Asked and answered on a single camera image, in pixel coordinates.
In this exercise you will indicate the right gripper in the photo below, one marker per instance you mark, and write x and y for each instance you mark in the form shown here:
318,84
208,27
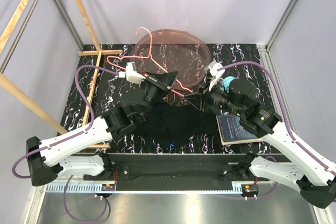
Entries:
198,99

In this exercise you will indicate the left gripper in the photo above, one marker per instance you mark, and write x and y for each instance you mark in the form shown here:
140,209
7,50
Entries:
163,82

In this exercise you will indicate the pink wire hanger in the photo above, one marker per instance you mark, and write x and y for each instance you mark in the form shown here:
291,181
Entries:
162,51

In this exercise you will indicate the black t shirt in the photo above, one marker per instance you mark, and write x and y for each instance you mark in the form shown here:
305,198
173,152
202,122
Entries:
172,126

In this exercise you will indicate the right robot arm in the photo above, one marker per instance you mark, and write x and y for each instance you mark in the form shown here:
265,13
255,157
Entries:
312,175

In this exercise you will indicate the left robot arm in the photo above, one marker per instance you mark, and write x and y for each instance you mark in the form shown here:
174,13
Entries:
54,157

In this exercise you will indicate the pink translucent basket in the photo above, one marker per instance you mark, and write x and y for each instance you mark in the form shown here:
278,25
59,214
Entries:
196,73

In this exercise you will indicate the teal headphones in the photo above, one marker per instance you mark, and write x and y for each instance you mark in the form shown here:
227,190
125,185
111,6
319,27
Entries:
225,83

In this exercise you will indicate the dark blue book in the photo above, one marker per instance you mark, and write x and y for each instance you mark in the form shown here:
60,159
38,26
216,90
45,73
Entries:
231,132

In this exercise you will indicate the black marbled table mat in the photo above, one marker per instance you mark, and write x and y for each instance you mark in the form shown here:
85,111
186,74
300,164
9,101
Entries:
243,61

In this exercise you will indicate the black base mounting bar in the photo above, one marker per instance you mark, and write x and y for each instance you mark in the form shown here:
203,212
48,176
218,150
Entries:
173,173

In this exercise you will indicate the wooden clothes rack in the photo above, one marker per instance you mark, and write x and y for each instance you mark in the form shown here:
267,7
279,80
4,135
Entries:
43,66

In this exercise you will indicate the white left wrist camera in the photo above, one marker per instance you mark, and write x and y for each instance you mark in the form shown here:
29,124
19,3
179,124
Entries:
131,75

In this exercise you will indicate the aluminium cage frame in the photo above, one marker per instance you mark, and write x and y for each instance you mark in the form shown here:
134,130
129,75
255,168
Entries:
301,45

